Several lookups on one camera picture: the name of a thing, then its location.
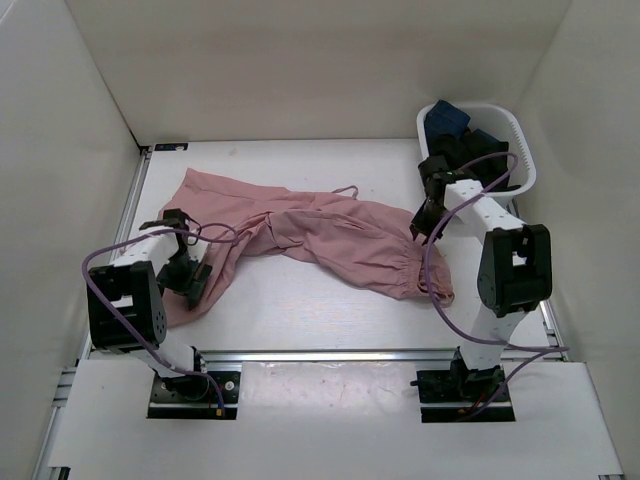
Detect black folded garment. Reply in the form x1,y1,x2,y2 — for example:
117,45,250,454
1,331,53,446
428,136,509,187

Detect blue folded garment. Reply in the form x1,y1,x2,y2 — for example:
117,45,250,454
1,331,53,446
423,100,501,147

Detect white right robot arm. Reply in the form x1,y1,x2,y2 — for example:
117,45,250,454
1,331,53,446
410,156,552,400

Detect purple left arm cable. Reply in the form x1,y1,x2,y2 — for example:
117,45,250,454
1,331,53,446
82,222,246,406

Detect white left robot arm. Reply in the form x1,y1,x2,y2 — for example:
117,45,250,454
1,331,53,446
87,209,213,401

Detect left side aluminium rail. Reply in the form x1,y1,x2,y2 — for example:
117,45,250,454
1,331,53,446
32,144,154,480

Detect white plastic basket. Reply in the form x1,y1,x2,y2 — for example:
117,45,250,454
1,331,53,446
416,100,537,205

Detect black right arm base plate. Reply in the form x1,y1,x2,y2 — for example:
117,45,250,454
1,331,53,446
410,359,516,424

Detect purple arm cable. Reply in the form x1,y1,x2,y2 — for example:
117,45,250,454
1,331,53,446
82,222,246,406
422,152,571,416

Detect blue label sticker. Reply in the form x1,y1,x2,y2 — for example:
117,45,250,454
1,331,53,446
154,142,189,152

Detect pink trousers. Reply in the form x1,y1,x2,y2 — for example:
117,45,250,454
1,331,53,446
163,169,455,327

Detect aluminium table frame rail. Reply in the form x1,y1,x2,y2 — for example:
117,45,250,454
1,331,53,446
94,349,571,364

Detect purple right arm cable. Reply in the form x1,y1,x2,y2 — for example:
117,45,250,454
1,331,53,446
422,152,571,416

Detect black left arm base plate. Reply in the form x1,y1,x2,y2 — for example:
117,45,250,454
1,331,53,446
147,365,242,420

